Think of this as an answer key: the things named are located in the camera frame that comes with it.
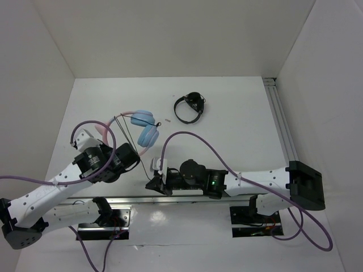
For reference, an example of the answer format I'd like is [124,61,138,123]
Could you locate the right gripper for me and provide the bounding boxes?
[145,169,203,196]

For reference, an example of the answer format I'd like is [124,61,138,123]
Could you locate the pink blue cat-ear headphones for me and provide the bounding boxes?
[105,110,161,156]

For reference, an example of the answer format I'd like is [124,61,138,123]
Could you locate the thin black headphone cable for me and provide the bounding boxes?
[112,114,162,182]

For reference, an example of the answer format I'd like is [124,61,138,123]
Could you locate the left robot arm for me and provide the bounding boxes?
[1,143,140,250]

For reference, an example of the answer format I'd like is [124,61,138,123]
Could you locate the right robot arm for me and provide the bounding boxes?
[145,158,326,222]

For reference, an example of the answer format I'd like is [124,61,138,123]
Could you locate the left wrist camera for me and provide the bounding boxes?
[71,129,99,152]

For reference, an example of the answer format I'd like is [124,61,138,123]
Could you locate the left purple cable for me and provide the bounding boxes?
[0,120,128,272]

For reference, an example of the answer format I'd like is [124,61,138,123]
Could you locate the purple cable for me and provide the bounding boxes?
[161,130,333,252]
[0,120,128,272]

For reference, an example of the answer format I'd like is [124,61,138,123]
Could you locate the front aluminium rail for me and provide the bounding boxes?
[59,193,256,206]

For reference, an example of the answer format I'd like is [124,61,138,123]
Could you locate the aluminium rail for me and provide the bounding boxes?
[59,193,256,206]
[262,78,299,162]

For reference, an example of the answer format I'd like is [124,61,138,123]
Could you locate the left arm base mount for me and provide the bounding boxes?
[77,206,131,241]

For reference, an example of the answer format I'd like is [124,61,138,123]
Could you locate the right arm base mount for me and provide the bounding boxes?
[230,206,284,238]

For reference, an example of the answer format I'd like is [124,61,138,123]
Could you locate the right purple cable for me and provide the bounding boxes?
[161,130,333,252]

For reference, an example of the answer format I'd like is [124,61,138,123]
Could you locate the right side aluminium rail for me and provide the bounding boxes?
[262,78,299,162]

